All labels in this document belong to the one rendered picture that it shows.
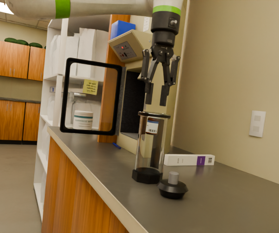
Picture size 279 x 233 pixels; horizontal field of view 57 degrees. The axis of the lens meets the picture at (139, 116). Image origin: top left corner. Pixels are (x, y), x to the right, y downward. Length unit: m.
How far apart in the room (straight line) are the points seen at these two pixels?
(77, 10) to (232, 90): 0.85
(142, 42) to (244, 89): 0.54
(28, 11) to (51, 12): 0.06
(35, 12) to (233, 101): 0.97
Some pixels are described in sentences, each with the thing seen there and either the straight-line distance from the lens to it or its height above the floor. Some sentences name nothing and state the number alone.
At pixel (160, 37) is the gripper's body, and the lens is 0.85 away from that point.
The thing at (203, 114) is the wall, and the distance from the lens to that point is 1.53.
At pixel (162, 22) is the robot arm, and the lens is 0.86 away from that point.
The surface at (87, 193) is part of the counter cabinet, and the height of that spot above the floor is 0.83.
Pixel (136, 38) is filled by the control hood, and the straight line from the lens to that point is 1.20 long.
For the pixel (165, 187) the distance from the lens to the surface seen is 0.74.
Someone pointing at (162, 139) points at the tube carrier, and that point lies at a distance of 0.84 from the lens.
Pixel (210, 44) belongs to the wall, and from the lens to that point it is 1.59.
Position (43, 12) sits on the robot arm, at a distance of 0.89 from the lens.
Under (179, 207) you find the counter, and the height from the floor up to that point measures 0.94.
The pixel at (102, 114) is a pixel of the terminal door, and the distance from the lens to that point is 1.45.
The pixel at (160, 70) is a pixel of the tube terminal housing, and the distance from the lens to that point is 1.23.
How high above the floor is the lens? 1.19
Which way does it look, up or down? 3 degrees down
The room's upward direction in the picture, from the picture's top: 6 degrees clockwise
